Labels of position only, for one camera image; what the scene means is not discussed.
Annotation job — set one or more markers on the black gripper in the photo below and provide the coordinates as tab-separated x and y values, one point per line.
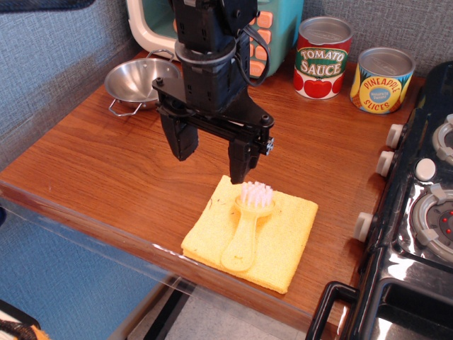
213	96

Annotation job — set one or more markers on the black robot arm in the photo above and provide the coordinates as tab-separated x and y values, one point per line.
213	46

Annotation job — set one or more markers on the silver metal bowl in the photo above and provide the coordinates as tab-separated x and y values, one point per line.
130	83

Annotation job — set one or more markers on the yellow dish brush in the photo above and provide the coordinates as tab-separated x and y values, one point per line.
254	202

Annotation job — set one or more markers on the yellow folded cloth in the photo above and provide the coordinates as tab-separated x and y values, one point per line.
280	240

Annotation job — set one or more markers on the teal toy microwave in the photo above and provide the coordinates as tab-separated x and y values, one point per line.
153	26

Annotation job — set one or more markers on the tomato sauce can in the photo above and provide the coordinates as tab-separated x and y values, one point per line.
321	56

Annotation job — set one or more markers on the pineapple slices can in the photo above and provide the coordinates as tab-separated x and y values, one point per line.
381	80

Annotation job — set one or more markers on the black toy stove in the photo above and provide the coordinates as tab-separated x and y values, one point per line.
405	285

